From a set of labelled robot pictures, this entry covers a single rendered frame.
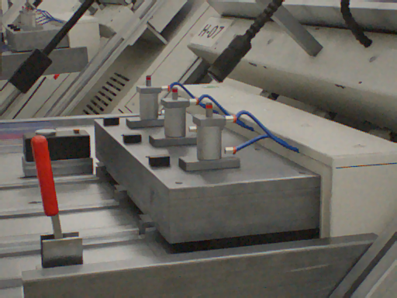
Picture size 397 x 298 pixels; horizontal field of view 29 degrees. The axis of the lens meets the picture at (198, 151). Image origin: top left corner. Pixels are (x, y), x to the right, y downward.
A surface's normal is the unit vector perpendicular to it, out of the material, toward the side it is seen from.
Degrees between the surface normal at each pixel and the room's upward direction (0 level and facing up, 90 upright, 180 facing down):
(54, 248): 90
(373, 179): 90
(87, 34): 90
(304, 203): 90
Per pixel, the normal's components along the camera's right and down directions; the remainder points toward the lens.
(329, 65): -0.71, -0.61
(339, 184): 0.30, 0.20
